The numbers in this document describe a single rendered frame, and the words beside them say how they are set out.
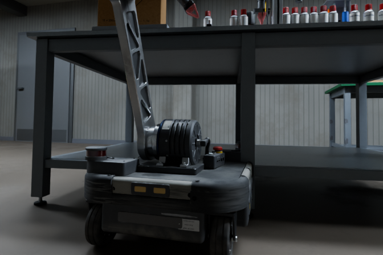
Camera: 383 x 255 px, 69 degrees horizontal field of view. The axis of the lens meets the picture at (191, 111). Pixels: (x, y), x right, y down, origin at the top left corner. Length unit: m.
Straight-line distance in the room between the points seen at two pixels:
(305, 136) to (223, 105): 1.32
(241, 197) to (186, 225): 0.18
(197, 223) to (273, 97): 3.76
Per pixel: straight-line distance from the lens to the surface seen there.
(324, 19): 1.81
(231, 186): 0.80
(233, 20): 1.75
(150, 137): 1.01
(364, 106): 2.65
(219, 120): 4.49
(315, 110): 4.49
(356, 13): 1.88
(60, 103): 5.76
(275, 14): 1.62
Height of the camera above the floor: 0.41
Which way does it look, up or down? 2 degrees up
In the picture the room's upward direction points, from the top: 1 degrees clockwise
